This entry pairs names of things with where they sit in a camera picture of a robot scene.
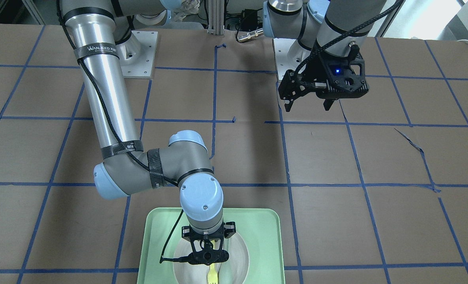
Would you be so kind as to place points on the light green plastic tray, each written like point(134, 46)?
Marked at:
point(260, 228)

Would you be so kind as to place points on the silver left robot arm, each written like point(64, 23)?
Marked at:
point(321, 25)

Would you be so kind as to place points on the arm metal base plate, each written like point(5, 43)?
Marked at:
point(137, 54)
point(288, 54)

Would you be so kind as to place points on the white round plate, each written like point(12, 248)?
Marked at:
point(234, 271)

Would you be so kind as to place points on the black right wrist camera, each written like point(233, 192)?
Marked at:
point(211, 252)

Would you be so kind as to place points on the aluminium frame post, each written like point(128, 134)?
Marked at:
point(216, 17)

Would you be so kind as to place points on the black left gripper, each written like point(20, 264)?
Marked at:
point(320, 66)

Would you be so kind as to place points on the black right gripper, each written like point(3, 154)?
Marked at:
point(229, 228)

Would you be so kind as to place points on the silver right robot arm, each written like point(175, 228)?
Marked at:
point(89, 26)

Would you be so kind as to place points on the yellow plastic fork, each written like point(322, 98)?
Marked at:
point(212, 275)

